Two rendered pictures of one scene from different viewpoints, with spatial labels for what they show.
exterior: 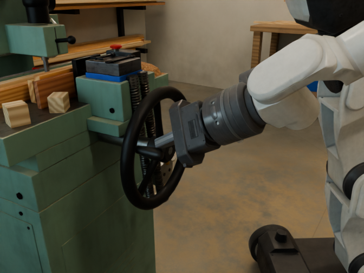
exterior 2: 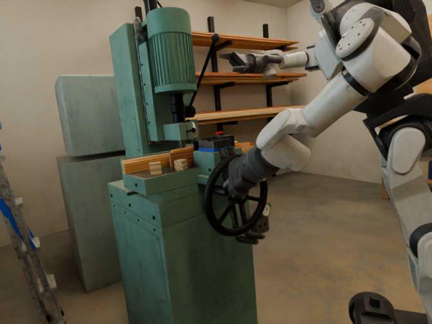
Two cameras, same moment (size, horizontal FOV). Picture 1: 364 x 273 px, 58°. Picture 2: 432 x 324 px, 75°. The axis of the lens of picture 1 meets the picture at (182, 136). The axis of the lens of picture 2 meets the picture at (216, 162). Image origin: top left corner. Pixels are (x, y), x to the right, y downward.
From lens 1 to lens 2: 34 cm
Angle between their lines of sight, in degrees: 27
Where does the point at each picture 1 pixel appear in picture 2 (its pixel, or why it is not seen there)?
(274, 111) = (271, 155)
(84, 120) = (195, 176)
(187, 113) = (236, 164)
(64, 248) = (177, 258)
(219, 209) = (331, 279)
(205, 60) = (343, 155)
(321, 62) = (286, 122)
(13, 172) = (152, 202)
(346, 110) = (393, 173)
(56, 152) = (175, 193)
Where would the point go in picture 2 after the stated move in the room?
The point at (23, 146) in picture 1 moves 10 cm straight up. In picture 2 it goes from (155, 185) to (151, 157)
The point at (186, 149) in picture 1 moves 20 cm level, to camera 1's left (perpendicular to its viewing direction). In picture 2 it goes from (233, 185) to (171, 184)
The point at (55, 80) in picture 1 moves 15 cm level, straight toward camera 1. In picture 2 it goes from (182, 153) to (175, 159)
